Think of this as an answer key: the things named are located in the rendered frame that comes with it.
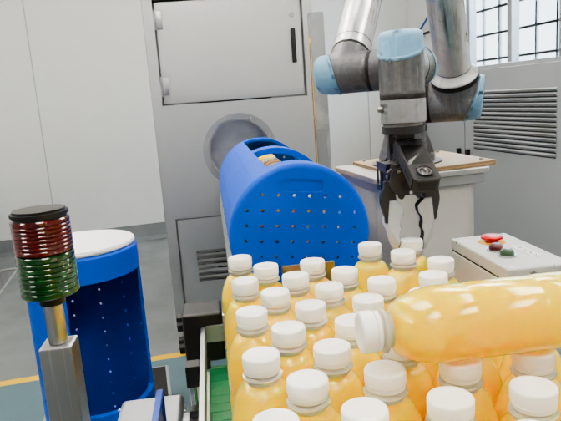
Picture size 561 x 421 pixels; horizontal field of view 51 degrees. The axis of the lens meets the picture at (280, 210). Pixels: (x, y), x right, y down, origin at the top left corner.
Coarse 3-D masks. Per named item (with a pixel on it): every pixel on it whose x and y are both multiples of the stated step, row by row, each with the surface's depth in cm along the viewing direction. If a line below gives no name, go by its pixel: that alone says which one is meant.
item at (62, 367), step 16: (48, 352) 67; (64, 352) 67; (80, 352) 71; (48, 368) 68; (64, 368) 68; (80, 368) 70; (48, 384) 68; (64, 384) 68; (80, 384) 70; (48, 400) 68; (64, 400) 68; (80, 400) 69; (64, 416) 69; (80, 416) 69
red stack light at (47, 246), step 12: (12, 228) 64; (24, 228) 63; (36, 228) 63; (48, 228) 64; (60, 228) 65; (12, 240) 65; (24, 240) 64; (36, 240) 64; (48, 240) 64; (60, 240) 65; (72, 240) 67; (24, 252) 64; (36, 252) 64; (48, 252) 64; (60, 252) 65
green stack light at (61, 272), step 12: (72, 252) 67; (24, 264) 64; (36, 264) 64; (48, 264) 64; (60, 264) 65; (72, 264) 67; (24, 276) 65; (36, 276) 64; (48, 276) 64; (60, 276) 65; (72, 276) 67; (24, 288) 65; (36, 288) 64; (48, 288) 65; (60, 288) 65; (72, 288) 67; (24, 300) 66; (36, 300) 65; (48, 300) 65
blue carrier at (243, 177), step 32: (224, 160) 195; (256, 160) 136; (288, 160) 120; (224, 192) 152; (256, 192) 114; (288, 192) 115; (320, 192) 116; (352, 192) 117; (256, 224) 116; (288, 224) 116; (320, 224) 117; (352, 224) 118; (256, 256) 117; (288, 256) 118; (320, 256) 118; (352, 256) 120
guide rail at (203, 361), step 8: (200, 328) 102; (200, 336) 98; (200, 344) 95; (200, 352) 92; (200, 360) 89; (200, 368) 86; (200, 376) 84; (200, 384) 82; (200, 392) 79; (200, 400) 77; (200, 408) 75; (200, 416) 73
